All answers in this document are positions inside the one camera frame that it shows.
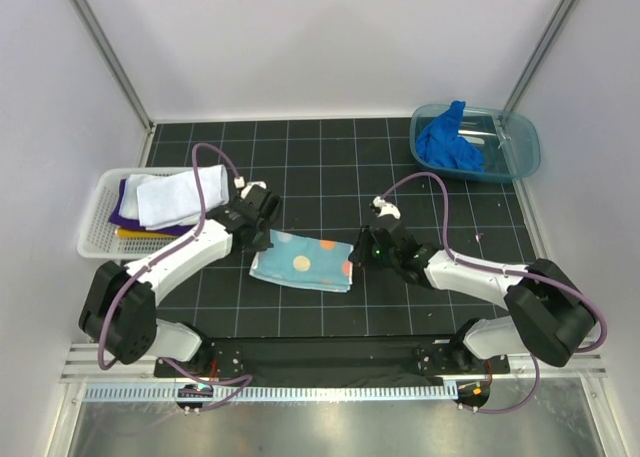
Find yellow folded towel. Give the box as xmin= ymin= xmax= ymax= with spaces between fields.
xmin=115 ymin=228 xmax=174 ymax=239

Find aluminium frame post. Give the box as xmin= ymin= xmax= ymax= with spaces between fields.
xmin=503 ymin=0 xmax=580 ymax=112
xmin=69 ymin=0 xmax=153 ymax=132

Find light blue bear towel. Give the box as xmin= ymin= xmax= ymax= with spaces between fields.
xmin=118 ymin=174 xmax=163 ymax=220

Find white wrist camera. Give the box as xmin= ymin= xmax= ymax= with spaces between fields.
xmin=234 ymin=177 xmax=267 ymax=198
xmin=370 ymin=196 xmax=401 ymax=221

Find aluminium rail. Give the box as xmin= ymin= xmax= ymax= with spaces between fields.
xmin=59 ymin=343 xmax=607 ymax=383

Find dark blue towel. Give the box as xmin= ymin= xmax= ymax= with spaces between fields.
xmin=415 ymin=100 xmax=484 ymax=172

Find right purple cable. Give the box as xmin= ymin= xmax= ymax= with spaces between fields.
xmin=379 ymin=171 xmax=609 ymax=414

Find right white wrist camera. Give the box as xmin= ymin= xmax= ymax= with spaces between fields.
xmin=370 ymin=196 xmax=401 ymax=221

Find white plastic basket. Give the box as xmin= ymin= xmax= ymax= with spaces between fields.
xmin=77 ymin=167 xmax=189 ymax=261

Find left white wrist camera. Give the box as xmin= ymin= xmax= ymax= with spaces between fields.
xmin=234 ymin=177 xmax=267 ymax=198

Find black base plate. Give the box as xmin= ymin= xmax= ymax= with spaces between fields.
xmin=147 ymin=335 xmax=510 ymax=389

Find teal plastic bowl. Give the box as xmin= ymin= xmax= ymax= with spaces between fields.
xmin=409 ymin=104 xmax=540 ymax=184

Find left aluminium frame post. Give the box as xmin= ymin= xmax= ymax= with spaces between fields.
xmin=69 ymin=0 xmax=153 ymax=132

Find orange patterned towel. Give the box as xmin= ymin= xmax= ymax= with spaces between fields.
xmin=249 ymin=230 xmax=353 ymax=293

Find white slotted cable duct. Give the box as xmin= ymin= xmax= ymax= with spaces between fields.
xmin=83 ymin=381 xmax=458 ymax=405

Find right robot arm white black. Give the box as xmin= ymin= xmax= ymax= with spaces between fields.
xmin=349 ymin=215 xmax=598 ymax=373

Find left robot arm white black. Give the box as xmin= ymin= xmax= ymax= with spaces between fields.
xmin=78 ymin=182 xmax=282 ymax=377

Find purple folded towel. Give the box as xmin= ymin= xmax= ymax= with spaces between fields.
xmin=108 ymin=178 xmax=199 ymax=236

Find right aluminium frame post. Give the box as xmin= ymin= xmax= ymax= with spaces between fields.
xmin=503 ymin=0 xmax=580 ymax=112

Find white towel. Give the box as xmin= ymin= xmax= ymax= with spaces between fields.
xmin=136 ymin=165 xmax=229 ymax=230

